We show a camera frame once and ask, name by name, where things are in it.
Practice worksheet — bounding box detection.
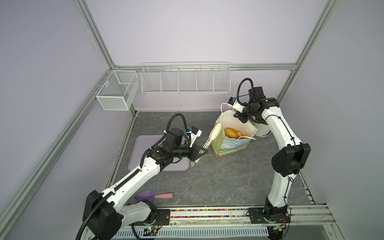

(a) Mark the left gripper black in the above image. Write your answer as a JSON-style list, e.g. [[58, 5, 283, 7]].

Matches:
[[172, 142, 208, 162]]

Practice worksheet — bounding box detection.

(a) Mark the paper bag with landscape print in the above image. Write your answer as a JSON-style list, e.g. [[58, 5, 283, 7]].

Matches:
[[211, 109, 258, 158]]

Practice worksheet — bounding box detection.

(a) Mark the round orange fake bun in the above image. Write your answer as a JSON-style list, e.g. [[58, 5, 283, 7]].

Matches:
[[225, 128, 239, 139]]

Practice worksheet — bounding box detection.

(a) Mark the fake braided ring bread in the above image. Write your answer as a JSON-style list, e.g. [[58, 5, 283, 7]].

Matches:
[[238, 135, 253, 140]]

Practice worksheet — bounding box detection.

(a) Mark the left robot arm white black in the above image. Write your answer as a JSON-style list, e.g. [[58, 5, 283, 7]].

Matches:
[[76, 127, 208, 240]]

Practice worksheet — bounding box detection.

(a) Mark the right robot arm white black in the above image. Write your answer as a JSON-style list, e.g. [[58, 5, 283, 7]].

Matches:
[[238, 87, 311, 223]]

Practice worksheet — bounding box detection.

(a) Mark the potted green plant white pot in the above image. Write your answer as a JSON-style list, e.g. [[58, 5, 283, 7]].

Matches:
[[253, 119, 271, 137]]

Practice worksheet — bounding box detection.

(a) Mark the lavender cutting mat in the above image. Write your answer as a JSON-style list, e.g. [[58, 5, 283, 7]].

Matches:
[[128, 135, 190, 172]]

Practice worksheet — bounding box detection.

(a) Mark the white mesh box basket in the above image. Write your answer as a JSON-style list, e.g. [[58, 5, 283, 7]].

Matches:
[[96, 70, 140, 111]]

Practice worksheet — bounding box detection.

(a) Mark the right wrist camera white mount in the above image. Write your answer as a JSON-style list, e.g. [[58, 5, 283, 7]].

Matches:
[[228, 97, 244, 113]]

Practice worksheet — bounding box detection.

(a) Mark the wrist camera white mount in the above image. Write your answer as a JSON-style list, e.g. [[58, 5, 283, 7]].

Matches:
[[189, 126, 202, 148], [228, 97, 244, 113]]

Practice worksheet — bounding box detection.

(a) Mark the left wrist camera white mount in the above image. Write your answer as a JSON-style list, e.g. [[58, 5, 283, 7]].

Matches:
[[189, 126, 202, 148]]

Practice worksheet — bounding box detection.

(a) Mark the purple scoop with pink handle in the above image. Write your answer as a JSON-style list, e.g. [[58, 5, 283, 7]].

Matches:
[[134, 190, 174, 202]]

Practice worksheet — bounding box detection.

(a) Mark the white wire shelf basket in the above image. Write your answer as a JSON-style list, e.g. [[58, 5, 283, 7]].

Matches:
[[141, 62, 232, 95]]

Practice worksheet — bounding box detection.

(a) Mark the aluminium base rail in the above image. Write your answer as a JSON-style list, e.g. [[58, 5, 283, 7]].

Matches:
[[80, 204, 337, 230]]

